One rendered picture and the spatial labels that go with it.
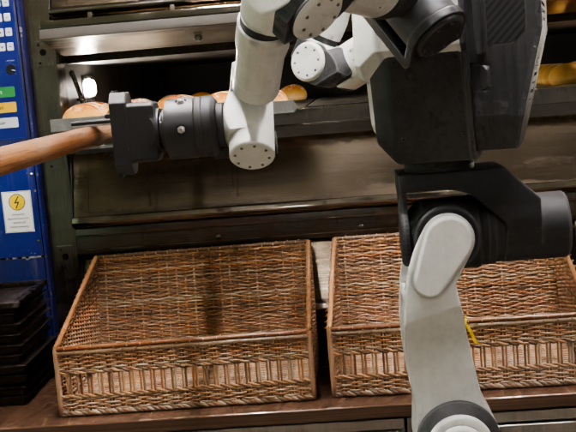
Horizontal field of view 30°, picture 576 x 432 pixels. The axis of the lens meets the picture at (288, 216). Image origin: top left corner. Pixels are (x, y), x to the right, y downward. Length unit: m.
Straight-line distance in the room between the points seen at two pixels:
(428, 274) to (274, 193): 0.99
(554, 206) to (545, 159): 0.91
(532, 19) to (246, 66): 0.50
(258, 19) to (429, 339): 0.70
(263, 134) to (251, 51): 0.16
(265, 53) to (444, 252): 0.53
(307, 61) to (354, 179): 0.64
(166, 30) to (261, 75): 1.17
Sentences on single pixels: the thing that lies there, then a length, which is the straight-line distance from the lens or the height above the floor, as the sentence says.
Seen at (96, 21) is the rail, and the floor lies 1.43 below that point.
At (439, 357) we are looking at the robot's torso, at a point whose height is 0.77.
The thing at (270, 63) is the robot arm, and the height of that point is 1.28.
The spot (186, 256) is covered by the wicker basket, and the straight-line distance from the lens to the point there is 2.72.
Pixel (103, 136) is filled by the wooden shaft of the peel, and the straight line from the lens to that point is 1.62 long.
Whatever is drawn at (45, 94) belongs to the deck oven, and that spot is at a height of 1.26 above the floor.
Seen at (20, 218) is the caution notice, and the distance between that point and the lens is 2.80.
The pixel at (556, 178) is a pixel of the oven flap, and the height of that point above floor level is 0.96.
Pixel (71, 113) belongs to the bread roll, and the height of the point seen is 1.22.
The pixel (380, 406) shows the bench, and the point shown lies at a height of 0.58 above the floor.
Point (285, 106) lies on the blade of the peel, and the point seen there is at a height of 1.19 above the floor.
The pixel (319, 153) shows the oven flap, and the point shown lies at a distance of 2.71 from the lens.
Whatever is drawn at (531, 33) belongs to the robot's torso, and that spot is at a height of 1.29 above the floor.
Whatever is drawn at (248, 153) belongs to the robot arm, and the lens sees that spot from 1.52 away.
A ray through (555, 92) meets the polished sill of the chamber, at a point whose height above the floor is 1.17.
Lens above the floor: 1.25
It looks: 7 degrees down
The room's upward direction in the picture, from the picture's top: 5 degrees counter-clockwise
